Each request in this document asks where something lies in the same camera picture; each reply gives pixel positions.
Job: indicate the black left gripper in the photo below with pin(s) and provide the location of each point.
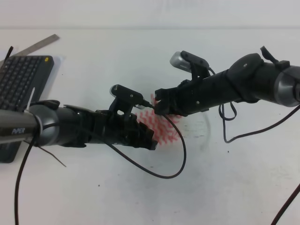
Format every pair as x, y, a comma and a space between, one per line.
114, 129

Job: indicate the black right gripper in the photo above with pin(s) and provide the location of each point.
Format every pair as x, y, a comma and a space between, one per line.
195, 96

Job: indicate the pink white wavy towel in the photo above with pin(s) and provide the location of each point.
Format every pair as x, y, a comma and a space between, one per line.
164, 132

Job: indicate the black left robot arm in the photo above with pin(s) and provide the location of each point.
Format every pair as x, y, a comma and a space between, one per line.
49, 124

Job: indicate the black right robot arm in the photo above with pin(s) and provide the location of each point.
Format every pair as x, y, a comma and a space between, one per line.
252, 78

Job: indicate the black keyboard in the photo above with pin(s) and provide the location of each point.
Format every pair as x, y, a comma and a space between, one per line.
22, 79

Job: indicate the metal ruler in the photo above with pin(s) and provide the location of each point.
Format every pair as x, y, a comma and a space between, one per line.
33, 48

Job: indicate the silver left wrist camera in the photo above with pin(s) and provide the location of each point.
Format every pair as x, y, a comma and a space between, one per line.
126, 99

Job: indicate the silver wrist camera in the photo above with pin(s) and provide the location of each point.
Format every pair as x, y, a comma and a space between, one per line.
198, 67
126, 99

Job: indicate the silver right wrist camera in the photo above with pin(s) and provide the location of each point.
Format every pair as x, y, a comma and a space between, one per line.
198, 67

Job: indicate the black cable tie end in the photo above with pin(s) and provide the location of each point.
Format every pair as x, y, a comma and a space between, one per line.
9, 53

